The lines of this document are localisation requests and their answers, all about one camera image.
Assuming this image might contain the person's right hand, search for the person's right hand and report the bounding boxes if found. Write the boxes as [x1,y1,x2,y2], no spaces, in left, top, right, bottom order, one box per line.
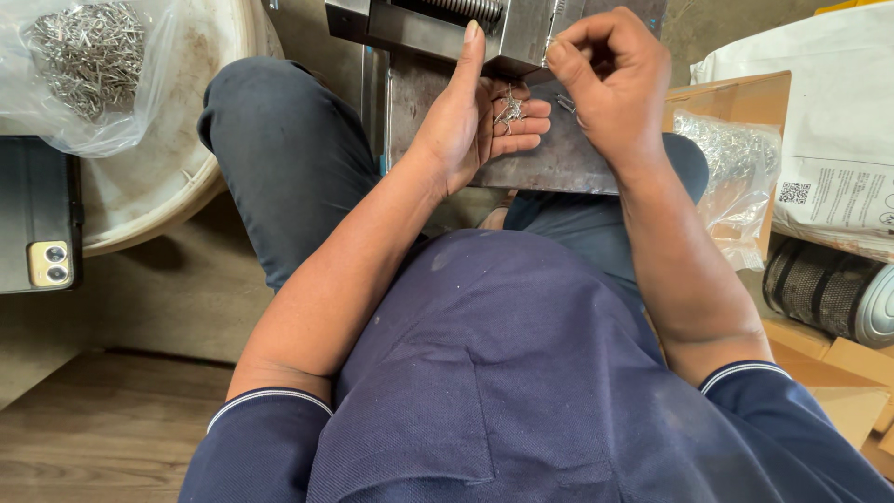
[544,6,673,173]

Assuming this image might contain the person's left hand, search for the person's left hand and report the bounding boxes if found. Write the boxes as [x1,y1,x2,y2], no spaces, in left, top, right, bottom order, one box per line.
[407,20,553,200]

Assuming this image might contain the bunch of metal pins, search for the bunch of metal pins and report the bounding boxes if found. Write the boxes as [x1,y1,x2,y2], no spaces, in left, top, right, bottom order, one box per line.
[493,84,527,136]

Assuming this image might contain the brown cardboard box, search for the brown cardboard box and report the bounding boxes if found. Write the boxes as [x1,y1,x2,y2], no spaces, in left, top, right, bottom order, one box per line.
[662,70,793,261]

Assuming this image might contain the grey metal press machine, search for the grey metal press machine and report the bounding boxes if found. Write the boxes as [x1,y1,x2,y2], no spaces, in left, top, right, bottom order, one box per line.
[325,0,668,81]

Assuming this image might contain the crumpled clear bag with pins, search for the crumpled clear bag with pins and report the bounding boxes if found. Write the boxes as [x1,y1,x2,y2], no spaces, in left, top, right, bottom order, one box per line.
[672,108,783,272]

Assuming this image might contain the dark grey trousers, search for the dark grey trousers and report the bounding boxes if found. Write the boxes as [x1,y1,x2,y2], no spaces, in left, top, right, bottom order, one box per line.
[197,56,711,294]

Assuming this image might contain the white printed sack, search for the white printed sack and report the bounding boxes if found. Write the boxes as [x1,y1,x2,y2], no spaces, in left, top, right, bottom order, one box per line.
[690,3,894,264]

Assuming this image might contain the yellow object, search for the yellow object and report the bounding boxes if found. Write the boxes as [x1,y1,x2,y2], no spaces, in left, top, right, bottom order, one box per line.
[813,0,893,16]

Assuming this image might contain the navy polo shirt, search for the navy polo shirt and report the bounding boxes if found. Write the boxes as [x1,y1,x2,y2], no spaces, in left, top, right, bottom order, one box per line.
[178,229,894,503]

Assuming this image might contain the black mesh cylinder filter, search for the black mesh cylinder filter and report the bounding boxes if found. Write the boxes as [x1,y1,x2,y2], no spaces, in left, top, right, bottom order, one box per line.
[762,238,894,349]

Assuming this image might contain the white plastic bucket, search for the white plastic bucket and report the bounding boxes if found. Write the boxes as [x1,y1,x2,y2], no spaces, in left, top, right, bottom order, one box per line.
[0,0,286,258]

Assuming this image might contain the flat cardboard pieces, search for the flat cardboard pieces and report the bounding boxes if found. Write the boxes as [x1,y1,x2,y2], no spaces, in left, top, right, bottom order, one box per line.
[760,318,894,483]

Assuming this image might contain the clear bag of metal pins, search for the clear bag of metal pins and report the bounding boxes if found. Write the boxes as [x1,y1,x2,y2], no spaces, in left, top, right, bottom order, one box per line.
[0,0,184,159]

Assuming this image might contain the phone in black case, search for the phone in black case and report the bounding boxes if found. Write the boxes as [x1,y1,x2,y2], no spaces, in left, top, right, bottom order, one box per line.
[0,136,85,295]

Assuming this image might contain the steel base plate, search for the steel base plate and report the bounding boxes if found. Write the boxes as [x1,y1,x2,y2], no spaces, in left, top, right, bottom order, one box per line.
[359,45,624,196]

